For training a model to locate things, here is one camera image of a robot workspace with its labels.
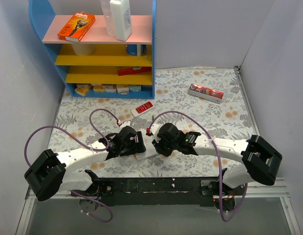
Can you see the blue can on shelf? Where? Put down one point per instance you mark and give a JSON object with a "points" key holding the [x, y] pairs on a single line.
{"points": [[136, 49]]}

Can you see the orange razor box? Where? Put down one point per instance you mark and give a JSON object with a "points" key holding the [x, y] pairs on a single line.
{"points": [[77, 26]]}

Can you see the red box on shelf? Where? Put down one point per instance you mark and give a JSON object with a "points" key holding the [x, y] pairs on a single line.
{"points": [[133, 70]]}

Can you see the grey white remote control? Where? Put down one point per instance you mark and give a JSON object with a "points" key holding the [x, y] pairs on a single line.
{"points": [[146, 155]]}

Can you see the white cup on shelf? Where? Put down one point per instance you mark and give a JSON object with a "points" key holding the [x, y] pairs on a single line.
{"points": [[83, 49]]}

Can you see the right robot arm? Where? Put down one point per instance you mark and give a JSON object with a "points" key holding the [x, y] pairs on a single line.
{"points": [[259, 161]]}

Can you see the cream small box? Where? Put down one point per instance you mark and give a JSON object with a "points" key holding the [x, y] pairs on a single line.
{"points": [[122, 89]]}

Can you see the orange white small box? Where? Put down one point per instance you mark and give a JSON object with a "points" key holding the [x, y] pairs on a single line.
{"points": [[98, 89]]}

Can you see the white plastic bottle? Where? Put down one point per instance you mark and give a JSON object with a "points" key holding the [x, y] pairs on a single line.
{"points": [[121, 15]]}

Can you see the blue shelf unit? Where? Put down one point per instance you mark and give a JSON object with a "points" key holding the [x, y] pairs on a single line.
{"points": [[101, 67]]}

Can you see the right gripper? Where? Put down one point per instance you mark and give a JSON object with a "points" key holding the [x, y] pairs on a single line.
{"points": [[157, 146]]}

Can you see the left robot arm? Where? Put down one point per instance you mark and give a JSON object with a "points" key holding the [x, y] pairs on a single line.
{"points": [[53, 172]]}

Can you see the red toothpaste box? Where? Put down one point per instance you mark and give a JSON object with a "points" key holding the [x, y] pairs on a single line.
{"points": [[206, 93]]}

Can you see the clear plastic bottle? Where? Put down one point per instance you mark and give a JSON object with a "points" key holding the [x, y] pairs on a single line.
{"points": [[105, 6]]}

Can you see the teal small box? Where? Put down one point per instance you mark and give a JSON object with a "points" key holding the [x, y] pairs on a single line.
{"points": [[135, 88]]}

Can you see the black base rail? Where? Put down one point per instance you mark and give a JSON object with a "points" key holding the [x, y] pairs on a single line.
{"points": [[202, 191]]}

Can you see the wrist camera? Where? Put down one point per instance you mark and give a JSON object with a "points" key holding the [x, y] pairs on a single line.
{"points": [[124, 124], [153, 130]]}

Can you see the yellow small box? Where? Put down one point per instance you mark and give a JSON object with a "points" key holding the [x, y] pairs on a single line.
{"points": [[83, 89]]}

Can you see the red white remote control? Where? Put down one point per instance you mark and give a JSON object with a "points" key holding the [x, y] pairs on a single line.
{"points": [[142, 109]]}

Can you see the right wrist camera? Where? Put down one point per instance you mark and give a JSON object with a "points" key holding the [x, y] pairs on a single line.
{"points": [[153, 130]]}

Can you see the floral table mat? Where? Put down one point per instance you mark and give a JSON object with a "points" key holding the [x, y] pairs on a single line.
{"points": [[85, 119]]}

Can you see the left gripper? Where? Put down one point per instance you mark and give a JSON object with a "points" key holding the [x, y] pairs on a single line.
{"points": [[140, 143]]}

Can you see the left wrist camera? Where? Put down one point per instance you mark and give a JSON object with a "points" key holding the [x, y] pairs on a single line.
{"points": [[124, 124]]}

